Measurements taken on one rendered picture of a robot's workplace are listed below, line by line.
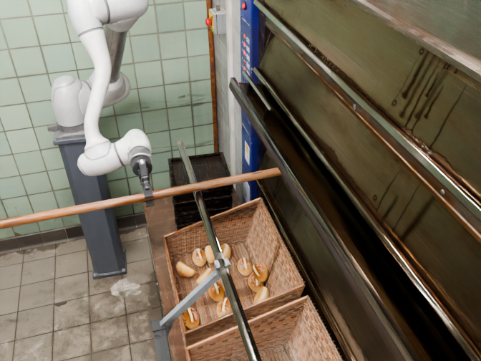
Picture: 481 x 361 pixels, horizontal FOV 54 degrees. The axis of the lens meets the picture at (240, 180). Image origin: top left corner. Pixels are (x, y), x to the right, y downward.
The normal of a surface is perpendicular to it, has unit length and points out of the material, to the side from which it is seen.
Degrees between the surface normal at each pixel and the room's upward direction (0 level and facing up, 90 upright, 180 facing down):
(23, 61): 90
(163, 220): 0
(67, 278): 0
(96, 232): 90
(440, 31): 90
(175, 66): 90
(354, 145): 70
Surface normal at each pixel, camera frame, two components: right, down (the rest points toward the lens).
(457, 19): -0.96, 0.18
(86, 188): 0.22, 0.59
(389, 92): -0.91, -0.11
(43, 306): -0.01, -0.80
